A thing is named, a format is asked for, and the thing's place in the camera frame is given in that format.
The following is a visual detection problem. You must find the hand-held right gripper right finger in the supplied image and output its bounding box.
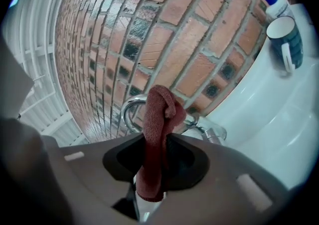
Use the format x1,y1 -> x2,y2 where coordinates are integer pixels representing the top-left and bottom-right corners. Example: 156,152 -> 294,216
162,133 -> 291,225

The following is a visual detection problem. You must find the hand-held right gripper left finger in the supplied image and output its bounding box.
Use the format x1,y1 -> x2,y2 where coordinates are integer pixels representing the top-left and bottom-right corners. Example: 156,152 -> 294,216
41,132 -> 146,208

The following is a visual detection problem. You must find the chrome sink faucet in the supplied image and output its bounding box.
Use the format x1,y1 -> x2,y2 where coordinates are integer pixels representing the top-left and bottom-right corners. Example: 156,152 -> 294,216
121,95 -> 227,145

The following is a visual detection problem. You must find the dark red cloth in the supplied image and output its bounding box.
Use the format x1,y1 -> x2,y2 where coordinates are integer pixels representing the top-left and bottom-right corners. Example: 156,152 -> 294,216
136,84 -> 187,202

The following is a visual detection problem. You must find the white ceramic sink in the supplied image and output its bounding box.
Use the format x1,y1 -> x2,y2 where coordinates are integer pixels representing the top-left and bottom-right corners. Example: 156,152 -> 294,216
206,3 -> 319,190

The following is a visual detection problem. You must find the white metal window grille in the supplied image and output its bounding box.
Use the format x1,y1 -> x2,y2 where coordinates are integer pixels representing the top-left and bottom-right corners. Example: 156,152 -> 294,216
2,0 -> 91,145

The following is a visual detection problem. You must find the white pump bottle blue top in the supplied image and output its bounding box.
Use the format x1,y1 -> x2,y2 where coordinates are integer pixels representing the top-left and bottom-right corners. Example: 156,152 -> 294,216
250,0 -> 296,24

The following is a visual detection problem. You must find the dark green mug white handle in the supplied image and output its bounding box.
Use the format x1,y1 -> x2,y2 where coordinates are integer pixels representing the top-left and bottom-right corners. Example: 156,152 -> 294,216
266,15 -> 304,73

